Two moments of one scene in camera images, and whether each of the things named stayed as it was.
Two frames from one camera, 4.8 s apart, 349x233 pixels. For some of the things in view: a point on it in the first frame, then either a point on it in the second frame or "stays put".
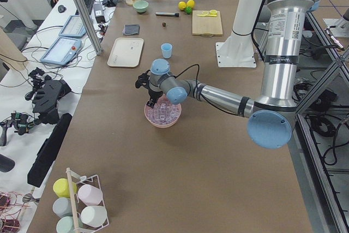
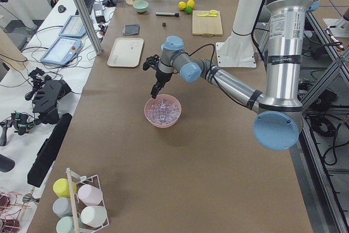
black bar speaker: [47, 153] stays put
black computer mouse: [61, 9] stays put
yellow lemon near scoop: [181, 5] stays put
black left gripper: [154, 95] → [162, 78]
